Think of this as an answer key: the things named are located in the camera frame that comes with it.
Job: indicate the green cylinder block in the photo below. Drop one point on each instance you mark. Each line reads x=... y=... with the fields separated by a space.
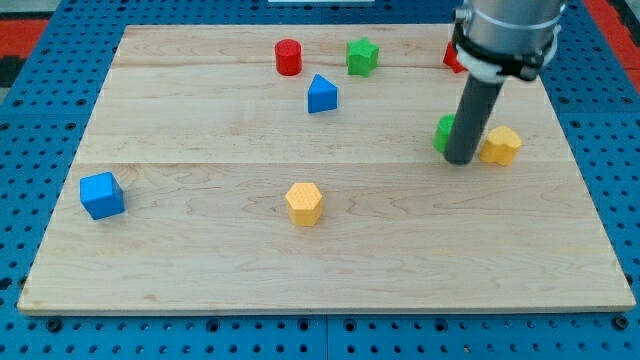
x=442 y=132

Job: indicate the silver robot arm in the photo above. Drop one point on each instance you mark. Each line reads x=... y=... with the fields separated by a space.
x=495 y=39

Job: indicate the red block behind arm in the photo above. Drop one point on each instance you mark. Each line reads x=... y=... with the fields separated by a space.
x=450 y=58

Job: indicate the blue triangle block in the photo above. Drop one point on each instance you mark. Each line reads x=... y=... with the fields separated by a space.
x=322 y=95

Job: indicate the yellow hexagon block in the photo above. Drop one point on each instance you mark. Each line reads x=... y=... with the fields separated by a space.
x=304 y=204

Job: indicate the wooden board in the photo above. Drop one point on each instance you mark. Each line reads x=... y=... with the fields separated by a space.
x=205 y=138

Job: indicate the green star block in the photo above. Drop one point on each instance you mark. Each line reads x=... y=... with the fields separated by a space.
x=361 y=57

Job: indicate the red cylinder block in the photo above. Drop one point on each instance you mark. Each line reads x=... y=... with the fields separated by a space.
x=288 y=53

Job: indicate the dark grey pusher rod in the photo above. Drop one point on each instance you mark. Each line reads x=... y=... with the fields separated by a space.
x=474 y=109

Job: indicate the yellow heart block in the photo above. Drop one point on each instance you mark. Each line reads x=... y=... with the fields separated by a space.
x=501 y=146

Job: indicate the blue cube block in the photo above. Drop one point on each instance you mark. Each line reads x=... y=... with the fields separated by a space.
x=101 y=195

